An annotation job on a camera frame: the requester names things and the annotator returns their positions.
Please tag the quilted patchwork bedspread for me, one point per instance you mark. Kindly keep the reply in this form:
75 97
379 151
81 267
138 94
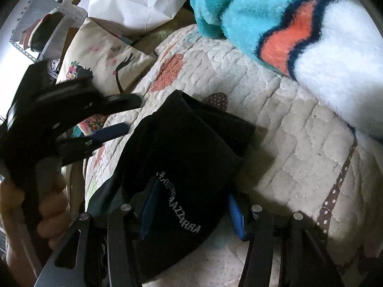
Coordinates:
287 143

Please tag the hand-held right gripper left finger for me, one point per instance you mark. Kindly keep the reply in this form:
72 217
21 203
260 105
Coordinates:
147 212

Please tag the person's left hand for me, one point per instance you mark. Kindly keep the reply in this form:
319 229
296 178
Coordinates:
49 203

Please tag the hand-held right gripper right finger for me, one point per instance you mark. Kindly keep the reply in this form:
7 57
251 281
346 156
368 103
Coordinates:
236 213

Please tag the teal fleece blanket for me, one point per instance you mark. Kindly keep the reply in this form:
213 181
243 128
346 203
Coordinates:
287 27

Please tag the metal shelf rack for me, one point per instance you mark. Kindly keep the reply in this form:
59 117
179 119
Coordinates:
42 30

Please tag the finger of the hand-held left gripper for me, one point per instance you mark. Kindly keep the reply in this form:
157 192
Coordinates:
122 101
112 131

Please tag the cream printed tote bag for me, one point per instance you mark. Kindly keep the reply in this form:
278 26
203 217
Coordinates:
98 62

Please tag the black pants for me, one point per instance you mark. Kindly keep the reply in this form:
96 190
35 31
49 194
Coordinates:
185 161

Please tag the white paper bag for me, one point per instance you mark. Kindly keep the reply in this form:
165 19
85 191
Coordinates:
137 0

